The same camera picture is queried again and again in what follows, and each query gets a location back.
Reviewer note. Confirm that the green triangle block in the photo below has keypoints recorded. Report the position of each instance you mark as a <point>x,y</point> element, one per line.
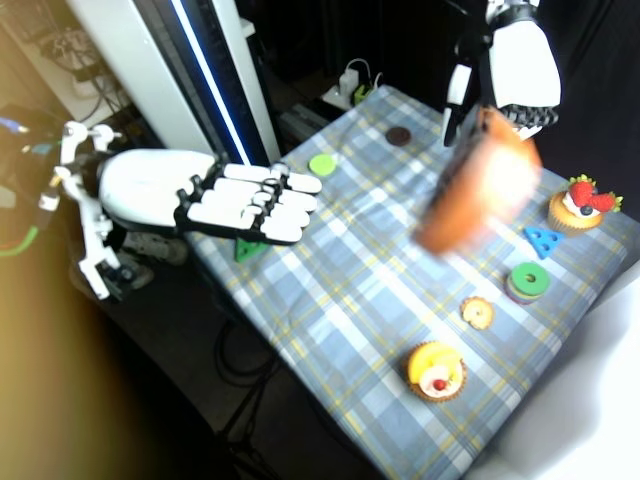
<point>247,251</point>

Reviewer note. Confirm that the grey round base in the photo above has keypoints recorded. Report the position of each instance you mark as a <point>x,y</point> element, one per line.
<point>160,246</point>

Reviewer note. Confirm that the blue triangle block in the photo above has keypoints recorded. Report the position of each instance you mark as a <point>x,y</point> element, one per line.
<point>542,241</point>

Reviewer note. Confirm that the yellow fruit toy cupcake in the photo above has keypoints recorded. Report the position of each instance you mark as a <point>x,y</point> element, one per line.
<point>435,372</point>

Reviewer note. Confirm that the orange toy ukulele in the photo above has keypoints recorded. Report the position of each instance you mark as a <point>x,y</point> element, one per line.
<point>480,200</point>

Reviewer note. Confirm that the blue plaid tablecloth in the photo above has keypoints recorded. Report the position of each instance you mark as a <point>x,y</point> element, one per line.
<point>360,310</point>

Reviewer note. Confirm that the strawberry toy cupcake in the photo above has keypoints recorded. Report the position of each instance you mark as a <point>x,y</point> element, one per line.
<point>572,215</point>

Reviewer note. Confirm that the light green round disc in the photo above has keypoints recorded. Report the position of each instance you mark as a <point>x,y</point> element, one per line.
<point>322,164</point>

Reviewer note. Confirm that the green plug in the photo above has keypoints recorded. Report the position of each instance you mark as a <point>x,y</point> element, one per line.
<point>360,93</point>

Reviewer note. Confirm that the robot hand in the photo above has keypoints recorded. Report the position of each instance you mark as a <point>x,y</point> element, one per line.
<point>145,187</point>
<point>525,65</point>

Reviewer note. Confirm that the large white object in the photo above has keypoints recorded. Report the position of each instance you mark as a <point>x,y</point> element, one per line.
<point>575,425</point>

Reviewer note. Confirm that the small toy tart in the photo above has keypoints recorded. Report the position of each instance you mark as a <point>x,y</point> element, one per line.
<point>477,312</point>

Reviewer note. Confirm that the white power adapter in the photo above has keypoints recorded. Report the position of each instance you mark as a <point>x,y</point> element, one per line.
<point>348,81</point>

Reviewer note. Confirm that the brown round disc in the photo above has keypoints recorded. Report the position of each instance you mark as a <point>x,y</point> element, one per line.
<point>398,135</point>

